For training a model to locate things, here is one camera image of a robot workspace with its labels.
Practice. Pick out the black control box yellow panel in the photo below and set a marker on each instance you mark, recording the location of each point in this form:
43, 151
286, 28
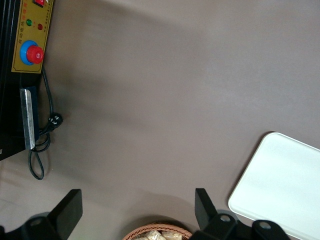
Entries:
7, 100

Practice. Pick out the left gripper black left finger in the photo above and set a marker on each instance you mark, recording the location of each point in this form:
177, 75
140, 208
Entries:
65, 217

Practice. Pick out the wicker basket with snack packets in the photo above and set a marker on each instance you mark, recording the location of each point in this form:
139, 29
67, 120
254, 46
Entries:
132, 231

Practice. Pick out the wrapped rice cracker snack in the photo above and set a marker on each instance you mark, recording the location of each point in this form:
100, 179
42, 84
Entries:
172, 235
153, 235

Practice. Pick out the red emergency stop button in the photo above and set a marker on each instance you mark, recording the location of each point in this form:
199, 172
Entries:
35, 54

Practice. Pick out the cream plastic serving tray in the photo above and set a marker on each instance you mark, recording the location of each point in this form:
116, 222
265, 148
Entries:
280, 180

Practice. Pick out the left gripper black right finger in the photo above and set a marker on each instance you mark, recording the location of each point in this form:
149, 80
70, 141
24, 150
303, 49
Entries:
207, 215

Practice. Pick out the silver metal bracket plate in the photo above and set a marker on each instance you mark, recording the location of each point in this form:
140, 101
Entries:
28, 117

